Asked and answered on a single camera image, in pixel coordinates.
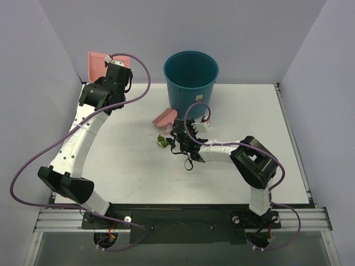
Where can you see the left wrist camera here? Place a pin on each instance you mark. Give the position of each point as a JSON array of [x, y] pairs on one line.
[[109, 60]]

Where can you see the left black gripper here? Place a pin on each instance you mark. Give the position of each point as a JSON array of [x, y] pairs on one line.
[[117, 73]]

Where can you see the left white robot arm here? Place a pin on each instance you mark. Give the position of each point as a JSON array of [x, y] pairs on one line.
[[64, 173]]

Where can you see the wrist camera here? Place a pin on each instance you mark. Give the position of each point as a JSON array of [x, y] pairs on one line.
[[202, 126], [109, 60]]

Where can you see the pink dustpan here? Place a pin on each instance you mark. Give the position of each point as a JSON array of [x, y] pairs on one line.
[[96, 67]]

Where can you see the pink hand brush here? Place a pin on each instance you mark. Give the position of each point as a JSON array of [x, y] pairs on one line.
[[165, 119]]

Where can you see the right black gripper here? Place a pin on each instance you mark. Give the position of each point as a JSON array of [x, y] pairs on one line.
[[177, 132]]

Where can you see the green paper scrap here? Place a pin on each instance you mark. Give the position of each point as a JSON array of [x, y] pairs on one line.
[[162, 142]]

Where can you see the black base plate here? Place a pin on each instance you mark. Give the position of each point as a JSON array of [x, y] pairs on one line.
[[185, 223]]

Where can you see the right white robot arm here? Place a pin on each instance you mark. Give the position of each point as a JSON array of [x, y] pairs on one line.
[[251, 160]]

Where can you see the teal plastic bucket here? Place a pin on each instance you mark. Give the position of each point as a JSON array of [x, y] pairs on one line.
[[190, 78]]

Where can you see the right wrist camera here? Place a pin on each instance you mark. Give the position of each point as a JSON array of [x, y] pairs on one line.
[[202, 126]]

